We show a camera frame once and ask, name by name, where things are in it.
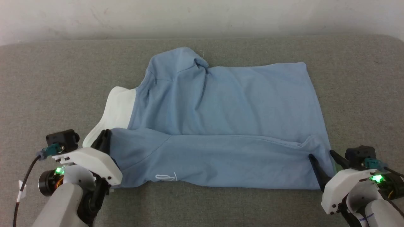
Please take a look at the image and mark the grey fabric sofa cushion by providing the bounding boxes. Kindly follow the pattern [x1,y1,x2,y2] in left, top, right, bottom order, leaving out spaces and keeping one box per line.
[0,34,404,227]

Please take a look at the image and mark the light blue white-collared garment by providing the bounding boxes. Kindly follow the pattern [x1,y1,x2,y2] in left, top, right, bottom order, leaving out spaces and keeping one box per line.
[83,47,336,190]

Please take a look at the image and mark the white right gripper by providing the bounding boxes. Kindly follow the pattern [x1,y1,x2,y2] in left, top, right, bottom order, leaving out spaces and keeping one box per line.
[308,150,404,216]

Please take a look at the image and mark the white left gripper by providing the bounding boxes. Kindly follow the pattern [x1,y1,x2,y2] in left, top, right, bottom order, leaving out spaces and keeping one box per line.
[39,129,123,196]

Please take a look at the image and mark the white cable label tag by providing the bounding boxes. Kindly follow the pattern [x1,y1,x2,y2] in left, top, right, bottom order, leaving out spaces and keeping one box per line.
[18,180,27,202]

